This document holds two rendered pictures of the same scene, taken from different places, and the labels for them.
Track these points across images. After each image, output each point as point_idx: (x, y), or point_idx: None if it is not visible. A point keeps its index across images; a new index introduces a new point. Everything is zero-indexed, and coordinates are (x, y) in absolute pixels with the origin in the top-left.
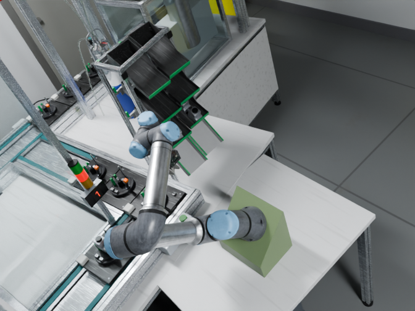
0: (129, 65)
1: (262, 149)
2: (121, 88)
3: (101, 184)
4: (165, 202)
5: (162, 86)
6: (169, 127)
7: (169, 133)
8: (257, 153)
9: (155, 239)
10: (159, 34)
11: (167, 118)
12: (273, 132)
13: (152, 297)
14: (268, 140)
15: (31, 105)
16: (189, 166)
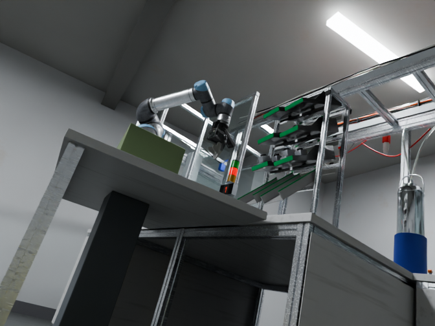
0: (285, 105)
1: (279, 218)
2: (301, 146)
3: (230, 185)
4: (156, 101)
5: (272, 110)
6: (200, 81)
7: (196, 82)
8: (270, 215)
9: (138, 107)
10: (320, 90)
11: (261, 138)
12: (311, 212)
13: (144, 228)
14: (296, 213)
15: (248, 120)
16: (250, 202)
